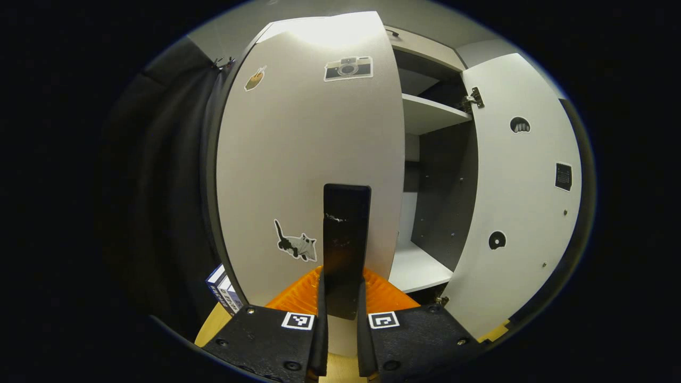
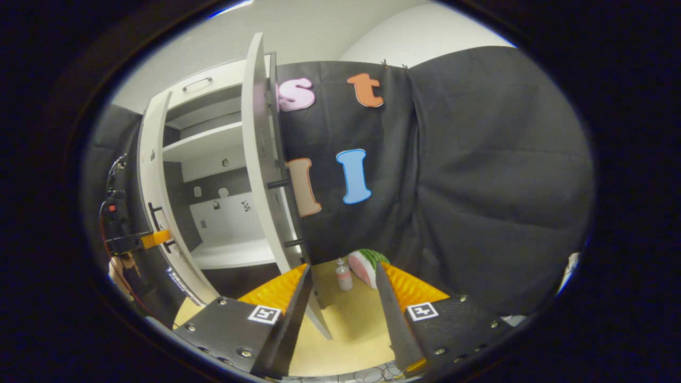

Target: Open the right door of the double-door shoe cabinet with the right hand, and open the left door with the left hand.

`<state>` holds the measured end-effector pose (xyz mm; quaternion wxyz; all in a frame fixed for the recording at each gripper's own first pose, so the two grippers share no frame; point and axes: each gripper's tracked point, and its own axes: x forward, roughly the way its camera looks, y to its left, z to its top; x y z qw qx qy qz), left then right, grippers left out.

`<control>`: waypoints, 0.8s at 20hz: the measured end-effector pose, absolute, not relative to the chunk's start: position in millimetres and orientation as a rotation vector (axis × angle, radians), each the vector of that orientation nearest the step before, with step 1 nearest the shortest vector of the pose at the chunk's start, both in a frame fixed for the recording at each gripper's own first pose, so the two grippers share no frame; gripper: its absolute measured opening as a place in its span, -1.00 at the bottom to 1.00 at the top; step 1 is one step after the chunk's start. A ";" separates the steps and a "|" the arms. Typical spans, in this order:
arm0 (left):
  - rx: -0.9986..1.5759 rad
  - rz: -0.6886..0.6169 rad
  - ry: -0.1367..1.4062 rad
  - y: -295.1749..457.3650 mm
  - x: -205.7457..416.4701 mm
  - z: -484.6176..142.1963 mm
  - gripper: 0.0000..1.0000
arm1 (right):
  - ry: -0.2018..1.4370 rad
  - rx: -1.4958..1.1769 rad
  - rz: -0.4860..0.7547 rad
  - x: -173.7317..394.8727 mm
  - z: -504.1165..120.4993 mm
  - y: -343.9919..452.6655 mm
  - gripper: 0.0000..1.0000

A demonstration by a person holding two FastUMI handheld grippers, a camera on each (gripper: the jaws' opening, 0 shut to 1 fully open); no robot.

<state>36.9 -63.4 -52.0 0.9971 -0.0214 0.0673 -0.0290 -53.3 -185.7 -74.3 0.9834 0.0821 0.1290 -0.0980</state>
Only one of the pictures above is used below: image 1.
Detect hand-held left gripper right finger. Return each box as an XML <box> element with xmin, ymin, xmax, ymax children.
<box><xmin>356</xmin><ymin>268</ymin><xmax>482</xmax><ymax>381</ymax></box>

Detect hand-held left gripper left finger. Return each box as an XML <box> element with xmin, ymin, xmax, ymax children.
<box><xmin>202</xmin><ymin>265</ymin><xmax>329</xmax><ymax>383</ymax></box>

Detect black door handle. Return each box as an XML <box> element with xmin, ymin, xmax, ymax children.
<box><xmin>322</xmin><ymin>184</ymin><xmax>372</xmax><ymax>321</ymax></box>

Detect cabinet door with camera sticker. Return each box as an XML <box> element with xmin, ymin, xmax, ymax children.
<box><xmin>215</xmin><ymin>11</ymin><xmax>406</xmax><ymax>358</ymax></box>

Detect cabinet door with headphone sticker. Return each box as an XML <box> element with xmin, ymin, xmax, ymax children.
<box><xmin>443</xmin><ymin>52</ymin><xmax>583</xmax><ymax>341</ymax></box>

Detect white double-door shoe cabinet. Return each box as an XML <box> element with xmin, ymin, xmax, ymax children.
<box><xmin>205</xmin><ymin>11</ymin><xmax>583</xmax><ymax>358</ymax></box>

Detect white cabinet bottom shelf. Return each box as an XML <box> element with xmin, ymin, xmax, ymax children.
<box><xmin>387</xmin><ymin>239</ymin><xmax>454</xmax><ymax>294</ymax></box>

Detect thick white cabinet shelf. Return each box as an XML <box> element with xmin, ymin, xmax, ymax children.
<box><xmin>402</xmin><ymin>94</ymin><xmax>473</xmax><ymax>136</ymax></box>

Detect blue and white box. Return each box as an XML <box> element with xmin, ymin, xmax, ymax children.
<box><xmin>205</xmin><ymin>263</ymin><xmax>244</xmax><ymax>317</ymax></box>

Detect black backdrop cloth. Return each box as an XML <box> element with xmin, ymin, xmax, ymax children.
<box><xmin>98</xmin><ymin>37</ymin><xmax>235</xmax><ymax>341</ymax></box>

